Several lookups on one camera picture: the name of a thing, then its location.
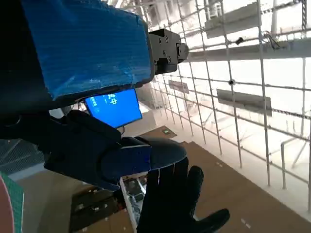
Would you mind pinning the green cutting mat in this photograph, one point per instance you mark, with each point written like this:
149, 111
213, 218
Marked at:
18, 206

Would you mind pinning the large white mesh cabinet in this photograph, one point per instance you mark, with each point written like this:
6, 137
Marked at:
19, 153

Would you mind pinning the grey hanging panel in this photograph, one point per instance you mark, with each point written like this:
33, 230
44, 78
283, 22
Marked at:
178, 86
243, 102
233, 24

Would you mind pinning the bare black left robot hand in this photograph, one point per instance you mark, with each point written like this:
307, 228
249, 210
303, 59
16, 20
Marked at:
85, 48

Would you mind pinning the white equipment rack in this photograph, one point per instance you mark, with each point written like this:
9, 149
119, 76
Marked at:
133, 191

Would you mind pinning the metal pipe frame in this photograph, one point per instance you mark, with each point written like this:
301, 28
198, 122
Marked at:
243, 52

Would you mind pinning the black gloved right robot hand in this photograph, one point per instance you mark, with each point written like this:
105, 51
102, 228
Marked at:
167, 206

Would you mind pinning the small green sign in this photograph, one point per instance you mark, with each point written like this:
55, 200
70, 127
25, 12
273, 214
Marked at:
166, 131

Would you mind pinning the blue display screen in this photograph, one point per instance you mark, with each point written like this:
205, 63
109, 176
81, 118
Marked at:
116, 109

